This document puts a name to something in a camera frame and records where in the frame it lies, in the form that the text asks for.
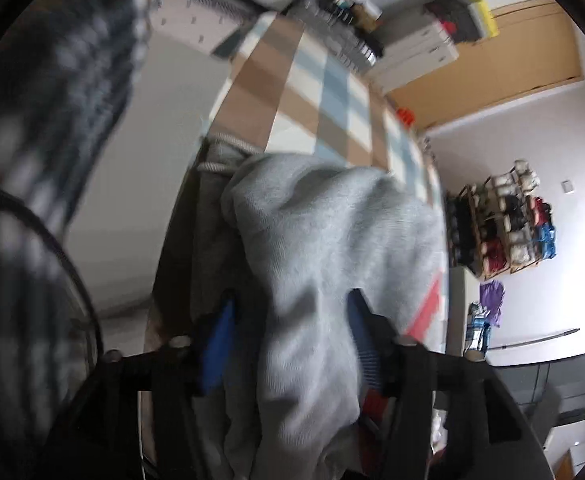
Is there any grey printed hoodie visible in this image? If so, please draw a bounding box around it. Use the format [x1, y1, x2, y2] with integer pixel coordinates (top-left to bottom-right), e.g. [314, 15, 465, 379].
[192, 132, 448, 480]

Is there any thin black rod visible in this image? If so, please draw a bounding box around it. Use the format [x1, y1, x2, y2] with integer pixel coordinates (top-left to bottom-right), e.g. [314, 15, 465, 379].
[487, 329, 580, 351]

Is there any beige blue plaid bed sheet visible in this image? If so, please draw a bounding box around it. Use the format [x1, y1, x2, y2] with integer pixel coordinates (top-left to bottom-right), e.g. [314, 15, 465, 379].
[205, 10, 450, 356]

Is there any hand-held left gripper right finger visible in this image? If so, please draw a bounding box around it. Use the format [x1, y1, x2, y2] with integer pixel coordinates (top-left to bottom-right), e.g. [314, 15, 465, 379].
[348, 288, 553, 480]

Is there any wooden door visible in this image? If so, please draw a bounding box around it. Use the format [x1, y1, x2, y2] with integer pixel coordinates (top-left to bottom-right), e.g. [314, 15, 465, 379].
[385, 0, 585, 131]

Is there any wooden shoe rack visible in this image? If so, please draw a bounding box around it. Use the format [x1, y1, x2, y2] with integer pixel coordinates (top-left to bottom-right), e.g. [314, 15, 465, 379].
[445, 160, 558, 281]

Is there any dark glass wardrobe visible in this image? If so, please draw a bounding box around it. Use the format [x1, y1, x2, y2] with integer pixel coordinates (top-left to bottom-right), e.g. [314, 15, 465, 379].
[492, 345, 585, 480]

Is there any purple bag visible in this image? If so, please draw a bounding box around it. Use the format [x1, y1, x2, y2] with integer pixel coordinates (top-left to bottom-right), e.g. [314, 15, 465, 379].
[479, 280, 505, 328]

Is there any white dotted floor mat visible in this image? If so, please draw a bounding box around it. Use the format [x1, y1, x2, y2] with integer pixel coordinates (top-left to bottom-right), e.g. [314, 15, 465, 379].
[150, 0, 253, 56]

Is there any blue white plaid cloth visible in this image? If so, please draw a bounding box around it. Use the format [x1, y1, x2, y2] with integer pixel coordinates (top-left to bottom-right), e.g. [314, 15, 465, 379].
[465, 302, 493, 361]

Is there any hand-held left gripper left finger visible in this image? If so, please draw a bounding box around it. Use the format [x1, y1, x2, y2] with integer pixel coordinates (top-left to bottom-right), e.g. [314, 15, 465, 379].
[42, 296, 236, 480]

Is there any silver case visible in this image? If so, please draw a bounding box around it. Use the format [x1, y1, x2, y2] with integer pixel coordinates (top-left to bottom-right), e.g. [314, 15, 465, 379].
[292, 5, 378, 68]

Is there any black white plaid cloth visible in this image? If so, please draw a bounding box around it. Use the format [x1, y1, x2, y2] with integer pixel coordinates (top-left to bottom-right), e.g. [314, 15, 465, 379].
[0, 0, 166, 411]

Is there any black cable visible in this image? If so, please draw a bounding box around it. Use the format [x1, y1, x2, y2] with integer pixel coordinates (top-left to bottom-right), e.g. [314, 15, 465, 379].
[0, 182, 104, 361]

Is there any white suitcase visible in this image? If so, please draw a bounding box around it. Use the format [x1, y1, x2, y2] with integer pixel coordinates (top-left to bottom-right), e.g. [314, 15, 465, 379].
[367, 20, 460, 93]

